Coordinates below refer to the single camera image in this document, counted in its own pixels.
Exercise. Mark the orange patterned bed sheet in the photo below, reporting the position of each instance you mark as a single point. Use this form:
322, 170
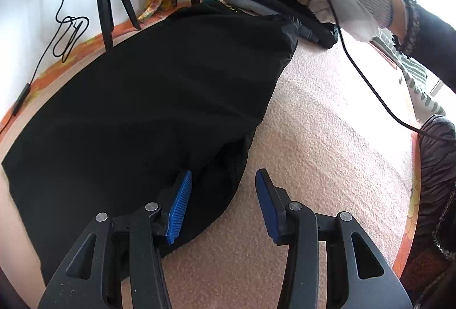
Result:
89, 42

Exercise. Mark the black pants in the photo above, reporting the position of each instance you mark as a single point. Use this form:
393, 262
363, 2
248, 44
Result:
142, 99

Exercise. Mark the white striped cloth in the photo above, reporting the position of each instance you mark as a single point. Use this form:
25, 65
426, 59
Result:
413, 74

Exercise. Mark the grey folded cloth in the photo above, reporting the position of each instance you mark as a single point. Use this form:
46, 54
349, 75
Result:
245, 4

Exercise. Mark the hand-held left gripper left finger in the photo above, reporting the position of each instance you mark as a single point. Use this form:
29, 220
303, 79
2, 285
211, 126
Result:
179, 206

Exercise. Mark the pink fleece blanket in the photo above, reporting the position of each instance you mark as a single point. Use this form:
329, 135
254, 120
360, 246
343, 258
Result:
320, 152

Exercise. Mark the person's right forearm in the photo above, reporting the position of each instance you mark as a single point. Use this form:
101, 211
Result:
427, 31

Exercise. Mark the person's zebra patterned clothing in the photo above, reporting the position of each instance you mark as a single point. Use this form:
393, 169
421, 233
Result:
438, 195

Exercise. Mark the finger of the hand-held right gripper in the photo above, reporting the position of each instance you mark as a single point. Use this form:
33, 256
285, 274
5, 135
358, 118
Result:
302, 22

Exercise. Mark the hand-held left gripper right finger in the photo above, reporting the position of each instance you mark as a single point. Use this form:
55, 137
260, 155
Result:
266, 210

